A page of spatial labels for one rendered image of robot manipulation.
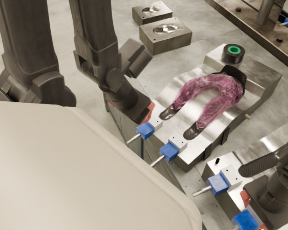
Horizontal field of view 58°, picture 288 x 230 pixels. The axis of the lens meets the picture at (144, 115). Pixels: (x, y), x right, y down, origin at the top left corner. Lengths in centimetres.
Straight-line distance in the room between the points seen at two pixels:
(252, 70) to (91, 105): 138
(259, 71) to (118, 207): 92
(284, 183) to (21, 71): 46
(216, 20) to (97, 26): 114
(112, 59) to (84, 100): 170
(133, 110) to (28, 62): 31
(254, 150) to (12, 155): 72
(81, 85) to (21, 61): 193
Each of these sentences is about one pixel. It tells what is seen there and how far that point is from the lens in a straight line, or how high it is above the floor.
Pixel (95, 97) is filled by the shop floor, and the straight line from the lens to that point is 216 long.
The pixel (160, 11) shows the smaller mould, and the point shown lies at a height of 86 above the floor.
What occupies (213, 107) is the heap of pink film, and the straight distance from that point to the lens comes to 87.
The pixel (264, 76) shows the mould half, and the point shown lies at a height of 91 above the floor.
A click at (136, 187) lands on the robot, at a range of 21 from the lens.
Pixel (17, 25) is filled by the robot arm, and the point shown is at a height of 137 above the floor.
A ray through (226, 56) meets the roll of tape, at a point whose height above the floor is 93.
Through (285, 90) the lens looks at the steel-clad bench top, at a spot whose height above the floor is 80.
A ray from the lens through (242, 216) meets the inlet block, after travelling 70.
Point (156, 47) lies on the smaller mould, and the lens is 120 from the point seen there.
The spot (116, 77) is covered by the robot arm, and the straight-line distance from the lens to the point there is 49.
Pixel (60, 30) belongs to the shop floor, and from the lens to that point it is 302.
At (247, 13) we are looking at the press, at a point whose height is 78.
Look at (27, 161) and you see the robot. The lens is 19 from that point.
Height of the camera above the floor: 153
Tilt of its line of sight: 50 degrees down
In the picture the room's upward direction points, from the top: straight up
